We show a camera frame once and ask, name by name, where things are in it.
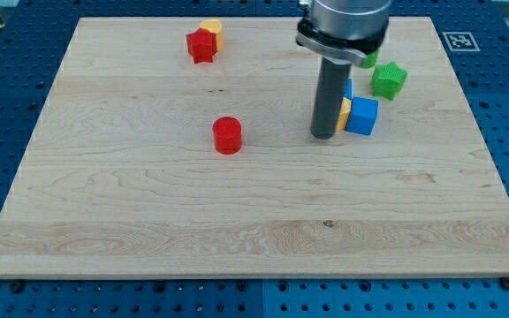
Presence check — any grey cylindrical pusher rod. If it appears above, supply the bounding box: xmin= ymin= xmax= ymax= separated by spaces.
xmin=310 ymin=57 xmax=351 ymax=140

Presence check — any yellow hexagon block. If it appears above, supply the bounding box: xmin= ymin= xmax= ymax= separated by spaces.
xmin=336 ymin=97 xmax=352 ymax=131

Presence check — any green block behind arm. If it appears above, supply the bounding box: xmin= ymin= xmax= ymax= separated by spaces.
xmin=358 ymin=49 xmax=380 ymax=69

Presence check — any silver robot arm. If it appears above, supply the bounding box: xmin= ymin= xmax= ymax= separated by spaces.
xmin=295 ymin=0 xmax=391 ymax=140

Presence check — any yellow heart block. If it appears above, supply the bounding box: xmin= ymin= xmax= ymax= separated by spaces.
xmin=199 ymin=19 xmax=225 ymax=51

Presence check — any small blue block behind rod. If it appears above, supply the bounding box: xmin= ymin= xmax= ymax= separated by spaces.
xmin=344 ymin=79 xmax=353 ymax=100

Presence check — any blue cube block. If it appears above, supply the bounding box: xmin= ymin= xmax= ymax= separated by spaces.
xmin=346 ymin=97 xmax=380 ymax=135

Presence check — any green star block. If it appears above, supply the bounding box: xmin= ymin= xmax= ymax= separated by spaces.
xmin=370 ymin=62 xmax=408 ymax=100

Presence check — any red cylinder block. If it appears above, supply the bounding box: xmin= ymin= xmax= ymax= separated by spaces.
xmin=212 ymin=117 xmax=242 ymax=155

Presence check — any white fiducial marker tag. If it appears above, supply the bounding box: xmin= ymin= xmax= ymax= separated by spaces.
xmin=443 ymin=31 xmax=480 ymax=52

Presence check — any red star block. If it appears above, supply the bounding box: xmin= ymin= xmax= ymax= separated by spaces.
xmin=186 ymin=28 xmax=217 ymax=64

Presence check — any wooden board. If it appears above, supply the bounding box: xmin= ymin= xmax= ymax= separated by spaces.
xmin=0 ymin=17 xmax=509 ymax=280

